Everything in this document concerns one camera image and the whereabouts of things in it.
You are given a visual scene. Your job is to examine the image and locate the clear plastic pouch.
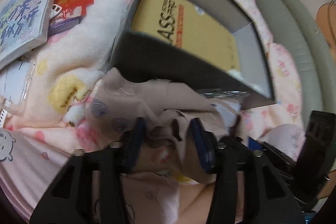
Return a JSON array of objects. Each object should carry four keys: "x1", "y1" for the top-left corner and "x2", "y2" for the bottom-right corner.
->
[{"x1": 0, "y1": 60, "x2": 36, "y2": 119}]

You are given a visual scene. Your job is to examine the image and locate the Shin-chan bead art kit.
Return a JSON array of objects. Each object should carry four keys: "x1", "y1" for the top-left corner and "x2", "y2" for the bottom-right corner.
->
[{"x1": 1, "y1": 0, "x2": 54, "y2": 68}]

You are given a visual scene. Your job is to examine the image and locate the white fluffy plush ball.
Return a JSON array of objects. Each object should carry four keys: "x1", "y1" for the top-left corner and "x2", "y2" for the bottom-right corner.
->
[{"x1": 227, "y1": 69, "x2": 262, "y2": 92}]

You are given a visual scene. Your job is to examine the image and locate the pink cartoon print blanket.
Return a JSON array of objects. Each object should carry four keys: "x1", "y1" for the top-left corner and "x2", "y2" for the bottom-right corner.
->
[{"x1": 1, "y1": 0, "x2": 305, "y2": 223}]

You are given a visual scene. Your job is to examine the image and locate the black storage box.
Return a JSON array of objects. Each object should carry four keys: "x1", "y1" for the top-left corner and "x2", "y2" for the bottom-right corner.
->
[{"x1": 110, "y1": 0, "x2": 276, "y2": 109}]

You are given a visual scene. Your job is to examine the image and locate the grey sofa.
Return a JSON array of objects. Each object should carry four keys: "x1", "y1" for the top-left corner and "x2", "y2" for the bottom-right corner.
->
[{"x1": 255, "y1": 0, "x2": 335, "y2": 124}]

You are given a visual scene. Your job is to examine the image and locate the red envelope packet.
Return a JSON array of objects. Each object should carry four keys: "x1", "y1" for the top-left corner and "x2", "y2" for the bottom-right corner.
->
[{"x1": 51, "y1": 0, "x2": 94, "y2": 23}]

